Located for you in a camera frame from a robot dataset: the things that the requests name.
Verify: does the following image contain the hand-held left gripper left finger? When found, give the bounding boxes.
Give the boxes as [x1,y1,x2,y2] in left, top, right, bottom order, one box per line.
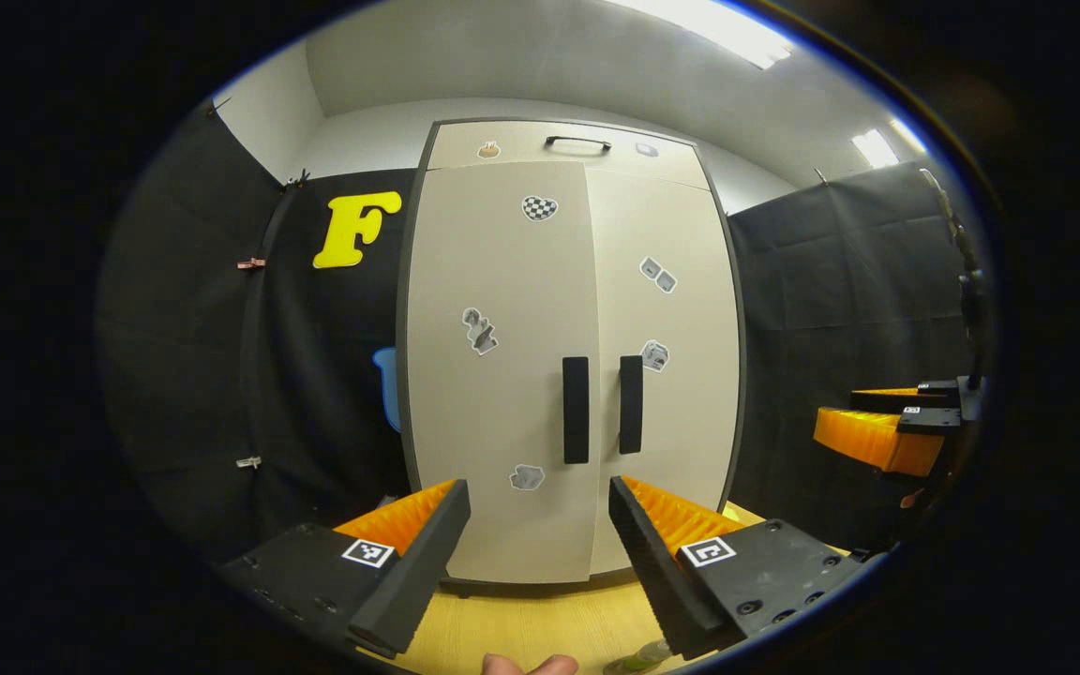
[218,479,472,659]

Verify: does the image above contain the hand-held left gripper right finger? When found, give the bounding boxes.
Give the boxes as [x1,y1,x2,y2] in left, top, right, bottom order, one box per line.
[608,474,864,661]

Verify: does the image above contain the white cabinet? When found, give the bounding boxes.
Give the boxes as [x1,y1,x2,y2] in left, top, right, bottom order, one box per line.
[395,117,747,598]

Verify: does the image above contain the white cabinet door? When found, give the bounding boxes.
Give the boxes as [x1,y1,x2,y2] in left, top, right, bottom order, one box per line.
[585,167,741,575]
[406,161,602,584]

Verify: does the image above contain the beige cabinet drawer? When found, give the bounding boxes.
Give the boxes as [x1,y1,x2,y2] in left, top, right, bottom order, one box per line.
[426,122,712,191]

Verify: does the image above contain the small ceiling light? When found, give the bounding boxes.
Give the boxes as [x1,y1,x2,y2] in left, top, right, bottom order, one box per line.
[852,117,927,170]

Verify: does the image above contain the black backdrop cloth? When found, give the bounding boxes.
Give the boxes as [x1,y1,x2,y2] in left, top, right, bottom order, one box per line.
[97,98,996,563]

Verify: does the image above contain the long ceiling light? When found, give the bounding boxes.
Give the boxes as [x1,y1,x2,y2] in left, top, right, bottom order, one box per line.
[615,0,796,70]

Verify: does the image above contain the black door handle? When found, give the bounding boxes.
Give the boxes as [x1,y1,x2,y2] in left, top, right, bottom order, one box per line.
[619,355,645,456]
[562,356,591,466]

